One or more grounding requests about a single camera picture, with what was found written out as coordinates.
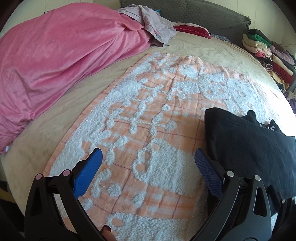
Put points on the lilac crumpled garment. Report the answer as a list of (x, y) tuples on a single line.
[(161, 29)]

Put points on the basket of purple clothes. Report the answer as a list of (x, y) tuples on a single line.
[(291, 100)]

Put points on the stack of folded clothes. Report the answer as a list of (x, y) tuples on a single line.
[(278, 62)]

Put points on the black sweater orange cuffs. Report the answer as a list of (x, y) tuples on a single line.
[(249, 148)]

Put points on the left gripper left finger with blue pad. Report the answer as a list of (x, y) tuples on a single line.
[(53, 211)]

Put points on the orange white plaid blanket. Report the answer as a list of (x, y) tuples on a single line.
[(148, 123)]

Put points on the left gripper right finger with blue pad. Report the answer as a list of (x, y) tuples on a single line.
[(242, 211)]

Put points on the person's left hand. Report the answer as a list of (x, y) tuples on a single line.
[(107, 233)]

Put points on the pink blanket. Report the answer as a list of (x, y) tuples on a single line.
[(44, 57)]

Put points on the beige bed sheet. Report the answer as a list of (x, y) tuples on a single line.
[(31, 150)]

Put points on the dark grey headboard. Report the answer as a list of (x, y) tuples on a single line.
[(217, 19)]

